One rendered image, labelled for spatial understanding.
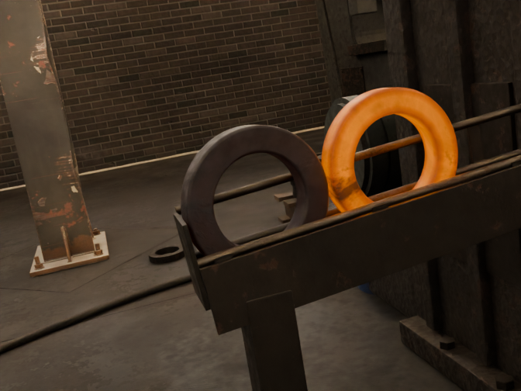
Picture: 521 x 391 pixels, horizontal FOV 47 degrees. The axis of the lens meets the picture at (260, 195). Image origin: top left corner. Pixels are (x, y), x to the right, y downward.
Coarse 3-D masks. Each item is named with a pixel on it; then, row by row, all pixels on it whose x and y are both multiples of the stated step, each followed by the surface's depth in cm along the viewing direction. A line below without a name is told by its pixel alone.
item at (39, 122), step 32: (0, 0) 286; (32, 0) 290; (0, 32) 289; (32, 32) 292; (0, 64) 291; (32, 64) 295; (32, 96) 297; (32, 128) 299; (64, 128) 303; (32, 160) 302; (64, 160) 305; (32, 192) 304; (64, 192) 308; (64, 224) 311; (64, 256) 314; (96, 256) 308
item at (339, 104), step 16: (352, 96) 215; (336, 112) 217; (368, 128) 202; (384, 128) 205; (368, 144) 202; (368, 160) 204; (384, 160) 204; (368, 176) 207; (384, 176) 207; (400, 176) 211; (368, 192) 211; (400, 272) 185; (384, 288) 199; (400, 288) 187; (400, 304) 190
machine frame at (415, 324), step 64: (384, 0) 154; (448, 0) 124; (512, 0) 106; (448, 64) 133; (512, 64) 114; (512, 128) 116; (448, 256) 150; (512, 256) 124; (448, 320) 157; (512, 320) 130; (512, 384) 131
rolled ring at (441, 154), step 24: (360, 96) 76; (384, 96) 75; (408, 96) 76; (336, 120) 76; (360, 120) 75; (432, 120) 78; (336, 144) 74; (432, 144) 80; (456, 144) 80; (336, 168) 75; (432, 168) 80; (456, 168) 80; (336, 192) 75; (360, 192) 76
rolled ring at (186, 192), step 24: (216, 144) 70; (240, 144) 71; (264, 144) 72; (288, 144) 73; (192, 168) 70; (216, 168) 70; (288, 168) 77; (312, 168) 75; (192, 192) 70; (312, 192) 75; (192, 216) 70; (312, 216) 76; (192, 240) 72; (216, 240) 71
